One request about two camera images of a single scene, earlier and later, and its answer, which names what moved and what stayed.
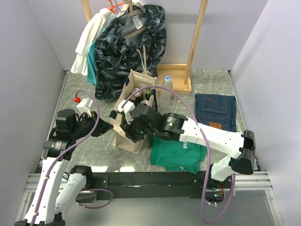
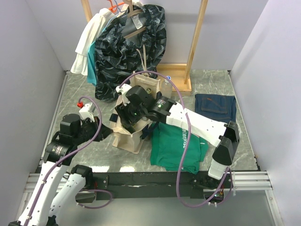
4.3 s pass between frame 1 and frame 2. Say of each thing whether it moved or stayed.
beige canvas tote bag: stayed
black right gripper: moved
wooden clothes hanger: stayed
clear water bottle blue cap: stayed
